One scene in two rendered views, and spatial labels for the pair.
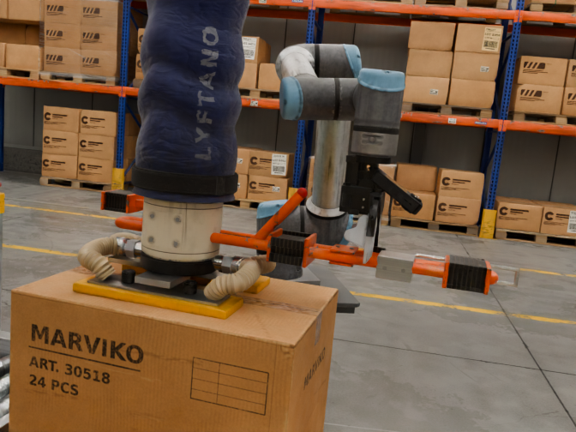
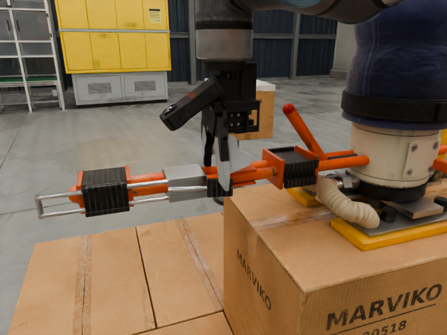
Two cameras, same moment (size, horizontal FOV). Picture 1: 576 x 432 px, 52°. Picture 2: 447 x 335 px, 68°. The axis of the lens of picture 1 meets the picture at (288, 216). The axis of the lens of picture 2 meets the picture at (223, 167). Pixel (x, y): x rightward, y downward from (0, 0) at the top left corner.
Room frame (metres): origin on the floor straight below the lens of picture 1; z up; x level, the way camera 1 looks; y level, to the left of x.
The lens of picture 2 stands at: (1.65, -0.47, 1.30)
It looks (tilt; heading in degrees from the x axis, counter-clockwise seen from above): 20 degrees down; 147
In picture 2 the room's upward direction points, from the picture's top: straight up
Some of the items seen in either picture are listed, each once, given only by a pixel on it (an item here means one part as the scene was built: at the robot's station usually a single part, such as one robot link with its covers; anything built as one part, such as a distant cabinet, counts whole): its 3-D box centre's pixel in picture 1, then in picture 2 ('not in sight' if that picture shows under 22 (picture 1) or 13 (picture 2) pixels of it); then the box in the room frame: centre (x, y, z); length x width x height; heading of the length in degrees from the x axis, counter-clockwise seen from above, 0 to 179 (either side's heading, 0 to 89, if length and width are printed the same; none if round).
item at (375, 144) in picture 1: (374, 145); (223, 46); (1.18, -0.16, 1.30); 0.10 x 0.09 x 0.05; 166
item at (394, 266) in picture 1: (395, 266); (184, 182); (1.15, -0.22, 1.07); 0.07 x 0.07 x 0.04; 75
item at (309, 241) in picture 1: (291, 247); (289, 165); (1.20, -0.01, 1.07); 0.10 x 0.08 x 0.06; 165
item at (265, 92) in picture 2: not in sight; (237, 106); (-0.56, 1.11, 0.82); 0.60 x 0.40 x 0.40; 161
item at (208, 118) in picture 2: (365, 185); (228, 98); (1.18, -0.15, 1.22); 0.09 x 0.08 x 0.12; 76
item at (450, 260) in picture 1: (465, 274); (106, 188); (1.11, -0.35, 1.07); 0.08 x 0.07 x 0.05; 75
